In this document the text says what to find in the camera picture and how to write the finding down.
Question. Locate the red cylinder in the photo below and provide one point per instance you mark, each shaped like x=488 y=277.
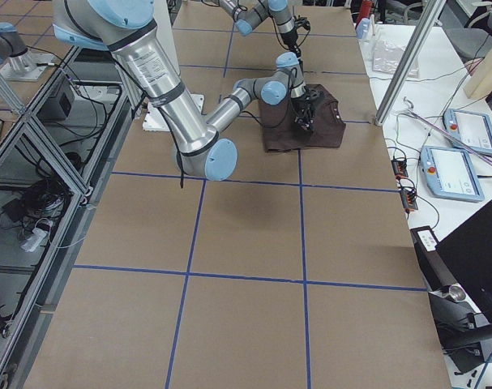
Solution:
x=365 y=9

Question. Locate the clear plastic bag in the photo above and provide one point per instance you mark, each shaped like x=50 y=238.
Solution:
x=386 y=56

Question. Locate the black laptop monitor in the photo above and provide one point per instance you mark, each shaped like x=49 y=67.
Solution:
x=467 y=253

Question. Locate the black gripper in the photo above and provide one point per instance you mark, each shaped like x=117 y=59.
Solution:
x=301 y=108
x=289 y=38

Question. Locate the blue teach pendant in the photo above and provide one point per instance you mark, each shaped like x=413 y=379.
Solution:
x=449 y=174
x=472 y=129

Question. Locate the near blue teach pendant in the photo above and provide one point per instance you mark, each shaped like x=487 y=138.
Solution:
x=449 y=174

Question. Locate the aluminium frame rack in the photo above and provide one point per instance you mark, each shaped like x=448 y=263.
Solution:
x=59 y=139

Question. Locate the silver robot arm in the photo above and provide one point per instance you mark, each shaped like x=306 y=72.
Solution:
x=286 y=25
x=128 y=29

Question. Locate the dark brown t-shirt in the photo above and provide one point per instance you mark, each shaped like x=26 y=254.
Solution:
x=282 y=133

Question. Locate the far blue teach pendant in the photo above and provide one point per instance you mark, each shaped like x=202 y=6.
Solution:
x=472 y=129

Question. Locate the aluminium frame post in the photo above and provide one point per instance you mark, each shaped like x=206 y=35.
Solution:
x=431 y=12

